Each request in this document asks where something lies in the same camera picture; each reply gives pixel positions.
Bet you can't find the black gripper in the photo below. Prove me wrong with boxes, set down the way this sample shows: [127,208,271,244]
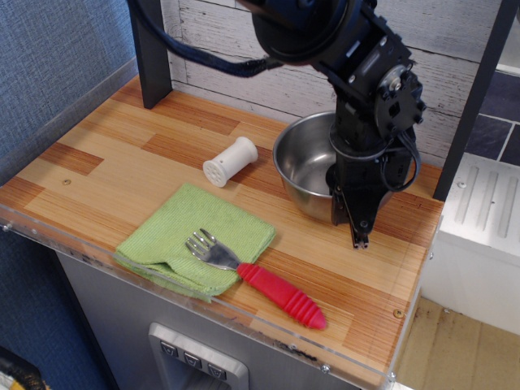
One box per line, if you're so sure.
[326,133,410,249]

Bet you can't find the stainless steel bowl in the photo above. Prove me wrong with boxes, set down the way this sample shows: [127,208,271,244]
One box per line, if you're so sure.
[273,111,382,224]

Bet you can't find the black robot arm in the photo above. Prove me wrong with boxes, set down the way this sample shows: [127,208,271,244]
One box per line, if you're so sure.
[245,1,426,249]

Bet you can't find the white grooved side cabinet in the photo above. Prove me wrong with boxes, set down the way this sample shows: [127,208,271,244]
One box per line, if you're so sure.
[422,154,519,334]

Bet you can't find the white plastic spool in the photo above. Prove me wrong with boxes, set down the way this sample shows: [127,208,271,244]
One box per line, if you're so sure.
[202,136,258,188]

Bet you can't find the green folded cloth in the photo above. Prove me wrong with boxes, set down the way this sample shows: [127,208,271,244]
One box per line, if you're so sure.
[115,184,275,302]

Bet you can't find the silver button control panel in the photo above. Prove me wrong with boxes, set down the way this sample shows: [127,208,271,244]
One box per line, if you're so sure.
[148,323,249,389]

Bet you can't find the clear acrylic edge guard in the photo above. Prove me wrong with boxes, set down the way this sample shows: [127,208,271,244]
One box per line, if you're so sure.
[1,193,442,389]

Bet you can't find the yellow black object on floor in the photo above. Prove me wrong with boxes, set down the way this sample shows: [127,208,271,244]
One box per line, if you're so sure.
[1,357,46,390]

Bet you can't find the red handled metal fork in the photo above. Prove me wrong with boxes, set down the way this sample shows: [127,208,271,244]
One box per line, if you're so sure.
[185,228,327,330]

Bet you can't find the dark right frame post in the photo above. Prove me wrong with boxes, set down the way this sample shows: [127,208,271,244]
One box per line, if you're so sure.
[433,0,519,202]

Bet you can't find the dark frame post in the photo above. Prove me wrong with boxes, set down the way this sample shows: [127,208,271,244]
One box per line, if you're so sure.
[433,0,519,202]
[128,1,172,109]

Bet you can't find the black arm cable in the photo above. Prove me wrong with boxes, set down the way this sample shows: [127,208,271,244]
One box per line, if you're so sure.
[125,0,281,80]

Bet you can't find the dark left frame post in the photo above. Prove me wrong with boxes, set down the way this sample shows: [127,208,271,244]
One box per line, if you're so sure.
[128,1,172,109]

